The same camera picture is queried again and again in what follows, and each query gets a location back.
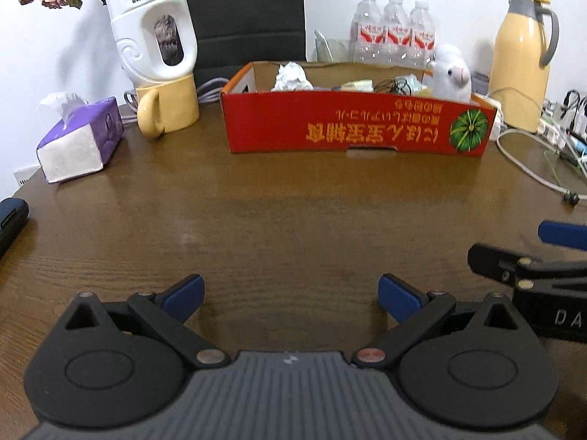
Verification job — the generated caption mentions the black earphones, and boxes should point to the black earphones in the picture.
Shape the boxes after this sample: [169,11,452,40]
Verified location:
[373,78,411,97]

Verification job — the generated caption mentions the yellow mug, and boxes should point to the yellow mug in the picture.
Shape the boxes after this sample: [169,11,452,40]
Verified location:
[136,74,201,139]

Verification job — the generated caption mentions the yellow thermos jug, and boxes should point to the yellow thermos jug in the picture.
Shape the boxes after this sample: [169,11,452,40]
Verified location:
[487,0,560,133]

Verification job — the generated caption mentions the white alpaca plush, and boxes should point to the white alpaca plush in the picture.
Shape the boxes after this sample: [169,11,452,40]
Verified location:
[422,43,472,102]

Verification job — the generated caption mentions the white wall socket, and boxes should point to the white wall socket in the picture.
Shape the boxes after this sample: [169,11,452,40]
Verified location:
[14,165,44,188]

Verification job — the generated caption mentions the black paper bag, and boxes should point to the black paper bag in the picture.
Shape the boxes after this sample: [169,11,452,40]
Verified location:
[178,0,307,85]

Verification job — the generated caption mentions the white tissue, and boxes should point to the white tissue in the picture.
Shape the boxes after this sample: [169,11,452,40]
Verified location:
[271,62,315,91]

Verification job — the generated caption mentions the dark blue case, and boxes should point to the dark blue case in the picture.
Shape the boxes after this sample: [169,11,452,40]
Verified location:
[0,197,30,260]

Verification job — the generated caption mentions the white detergent jug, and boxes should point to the white detergent jug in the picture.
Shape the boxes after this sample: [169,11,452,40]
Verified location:
[102,0,199,89]

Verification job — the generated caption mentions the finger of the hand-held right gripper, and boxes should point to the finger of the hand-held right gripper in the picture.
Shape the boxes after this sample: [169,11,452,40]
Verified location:
[468,244,587,290]
[539,221,587,249]

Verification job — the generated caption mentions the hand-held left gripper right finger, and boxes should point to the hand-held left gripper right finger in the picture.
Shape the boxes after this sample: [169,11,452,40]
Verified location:
[353,273,524,370]

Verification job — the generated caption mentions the green thread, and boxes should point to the green thread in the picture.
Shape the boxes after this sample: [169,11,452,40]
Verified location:
[543,149,562,188]

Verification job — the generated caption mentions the purple tissue box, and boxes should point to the purple tissue box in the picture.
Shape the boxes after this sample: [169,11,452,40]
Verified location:
[36,92,125,185]

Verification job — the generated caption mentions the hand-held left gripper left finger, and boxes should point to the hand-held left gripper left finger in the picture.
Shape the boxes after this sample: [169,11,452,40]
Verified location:
[64,274,230,370]

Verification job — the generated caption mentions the white power strip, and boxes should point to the white power strip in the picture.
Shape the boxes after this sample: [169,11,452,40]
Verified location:
[536,96,587,147]

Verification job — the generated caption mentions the red cardboard box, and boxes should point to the red cardboard box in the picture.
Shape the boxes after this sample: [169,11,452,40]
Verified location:
[220,60,498,159]

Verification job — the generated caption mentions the clear water bottle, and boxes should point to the clear water bottle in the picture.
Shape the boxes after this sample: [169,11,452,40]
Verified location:
[383,0,411,66]
[351,0,385,65]
[409,0,436,67]

